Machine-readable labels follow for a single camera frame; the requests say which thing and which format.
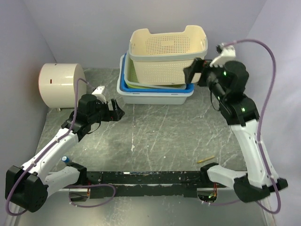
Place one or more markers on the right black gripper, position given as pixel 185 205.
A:
pixel 198 64

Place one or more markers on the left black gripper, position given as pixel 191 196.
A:
pixel 111 115

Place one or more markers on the white perforated basket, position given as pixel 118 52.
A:
pixel 132 81

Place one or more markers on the large cream perforated basket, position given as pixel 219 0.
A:
pixel 159 58

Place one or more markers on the green plastic tub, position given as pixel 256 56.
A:
pixel 132 81

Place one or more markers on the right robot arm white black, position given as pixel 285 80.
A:
pixel 227 83

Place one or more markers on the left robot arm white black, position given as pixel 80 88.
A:
pixel 29 185

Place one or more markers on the white plastic tub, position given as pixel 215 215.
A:
pixel 151 98

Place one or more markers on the blue plastic tub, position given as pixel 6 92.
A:
pixel 124 87

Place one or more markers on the cream cylindrical appliance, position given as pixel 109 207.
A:
pixel 57 84

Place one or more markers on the small blue capped bottle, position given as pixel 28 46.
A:
pixel 65 159

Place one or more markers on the small wooden stick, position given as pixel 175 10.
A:
pixel 205 159

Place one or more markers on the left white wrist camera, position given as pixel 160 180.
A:
pixel 99 92

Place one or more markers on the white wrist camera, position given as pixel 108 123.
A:
pixel 99 92
pixel 226 53

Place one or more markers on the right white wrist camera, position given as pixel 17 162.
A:
pixel 226 53

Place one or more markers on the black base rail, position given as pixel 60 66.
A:
pixel 188 184

